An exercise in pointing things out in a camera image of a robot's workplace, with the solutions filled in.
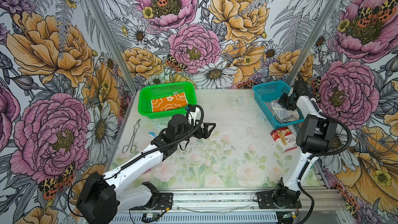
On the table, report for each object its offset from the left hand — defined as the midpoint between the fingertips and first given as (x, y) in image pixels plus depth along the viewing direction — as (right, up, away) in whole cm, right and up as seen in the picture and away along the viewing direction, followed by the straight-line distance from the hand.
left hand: (208, 127), depth 76 cm
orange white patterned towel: (-20, +14, +36) cm, 44 cm away
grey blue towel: (+47, +5, +20) cm, 51 cm away
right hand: (+46, +11, +22) cm, 52 cm away
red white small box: (+45, -9, +15) cm, 48 cm away
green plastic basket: (-42, +20, +36) cm, 59 cm away
